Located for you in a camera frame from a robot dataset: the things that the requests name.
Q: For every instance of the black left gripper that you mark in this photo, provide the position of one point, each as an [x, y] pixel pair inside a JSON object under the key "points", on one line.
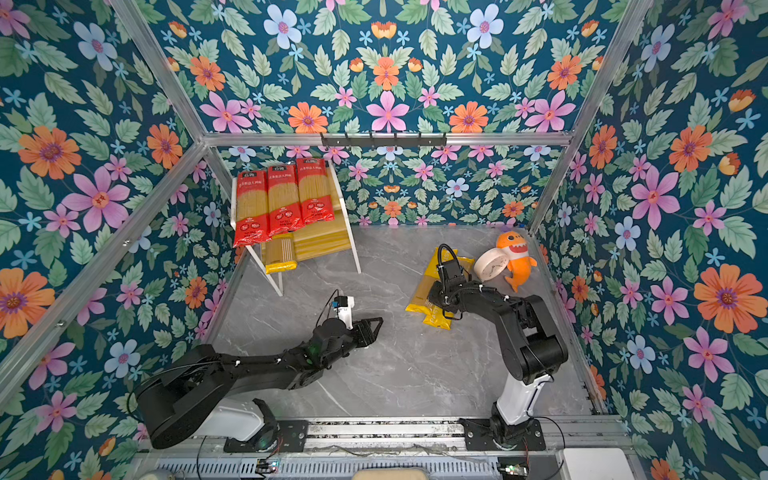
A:
{"points": [[368, 330]]}

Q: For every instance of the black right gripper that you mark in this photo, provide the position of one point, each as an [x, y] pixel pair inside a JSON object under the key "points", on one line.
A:
{"points": [[433, 295]]}

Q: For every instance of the red spaghetti bag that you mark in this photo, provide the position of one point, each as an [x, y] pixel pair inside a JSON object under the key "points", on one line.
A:
{"points": [[251, 209], [285, 214], [314, 191]]}

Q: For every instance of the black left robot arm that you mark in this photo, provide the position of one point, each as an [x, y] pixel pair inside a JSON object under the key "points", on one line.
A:
{"points": [[193, 395]]}

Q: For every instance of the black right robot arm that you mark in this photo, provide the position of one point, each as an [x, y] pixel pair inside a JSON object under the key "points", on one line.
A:
{"points": [[530, 342]]}

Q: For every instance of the white metal wooden shelf rack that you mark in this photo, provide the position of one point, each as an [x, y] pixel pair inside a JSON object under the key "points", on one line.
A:
{"points": [[314, 240]]}

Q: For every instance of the white tape roll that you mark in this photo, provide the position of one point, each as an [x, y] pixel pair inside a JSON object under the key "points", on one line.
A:
{"points": [[490, 264]]}

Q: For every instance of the orange shark plush toy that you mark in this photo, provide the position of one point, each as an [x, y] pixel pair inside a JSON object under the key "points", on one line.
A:
{"points": [[519, 261]]}

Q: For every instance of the white box bottom right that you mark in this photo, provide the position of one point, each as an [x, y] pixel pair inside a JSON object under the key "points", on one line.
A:
{"points": [[595, 464]]}

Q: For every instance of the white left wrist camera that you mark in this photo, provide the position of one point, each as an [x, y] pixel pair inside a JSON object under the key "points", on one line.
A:
{"points": [[342, 306]]}

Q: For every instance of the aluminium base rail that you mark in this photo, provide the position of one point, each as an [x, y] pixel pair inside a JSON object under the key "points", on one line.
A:
{"points": [[433, 447]]}

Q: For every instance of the black hook rail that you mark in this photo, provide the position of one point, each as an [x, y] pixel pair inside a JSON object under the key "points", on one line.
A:
{"points": [[371, 140]]}

